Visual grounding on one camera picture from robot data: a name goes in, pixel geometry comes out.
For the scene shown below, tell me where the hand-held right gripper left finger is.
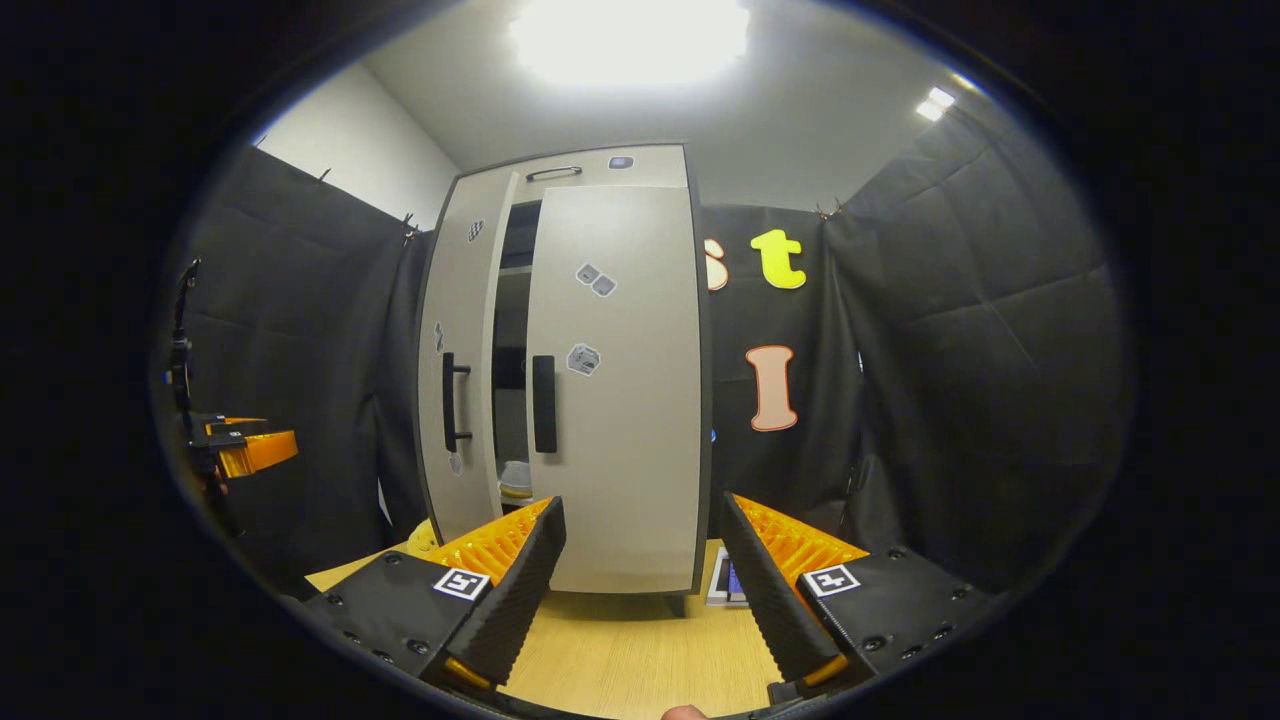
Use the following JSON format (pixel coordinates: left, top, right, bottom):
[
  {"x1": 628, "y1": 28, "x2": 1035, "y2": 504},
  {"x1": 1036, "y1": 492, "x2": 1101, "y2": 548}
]
[{"x1": 305, "y1": 497, "x2": 568, "y2": 693}]

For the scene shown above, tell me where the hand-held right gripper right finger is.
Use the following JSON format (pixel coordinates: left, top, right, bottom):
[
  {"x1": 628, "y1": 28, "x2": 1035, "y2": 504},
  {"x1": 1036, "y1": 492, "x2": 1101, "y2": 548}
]
[{"x1": 720, "y1": 490, "x2": 1004, "y2": 701}]

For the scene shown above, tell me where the grey shoe cabinet door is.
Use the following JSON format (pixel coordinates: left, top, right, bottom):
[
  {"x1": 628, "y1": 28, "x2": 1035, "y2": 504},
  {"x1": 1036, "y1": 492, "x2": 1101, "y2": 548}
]
[
  {"x1": 524, "y1": 185, "x2": 705, "y2": 595},
  {"x1": 418, "y1": 170, "x2": 523, "y2": 546}
]

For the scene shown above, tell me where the grey shoe cabinet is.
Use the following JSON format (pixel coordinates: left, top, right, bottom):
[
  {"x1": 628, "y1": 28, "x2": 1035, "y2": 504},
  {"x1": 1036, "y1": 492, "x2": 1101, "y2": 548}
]
[{"x1": 413, "y1": 143, "x2": 714, "y2": 618}]

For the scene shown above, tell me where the large ceiling light panel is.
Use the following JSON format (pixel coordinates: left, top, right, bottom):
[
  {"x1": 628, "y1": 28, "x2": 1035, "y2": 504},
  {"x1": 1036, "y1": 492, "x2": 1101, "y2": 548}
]
[{"x1": 510, "y1": 0, "x2": 751, "y2": 88}]

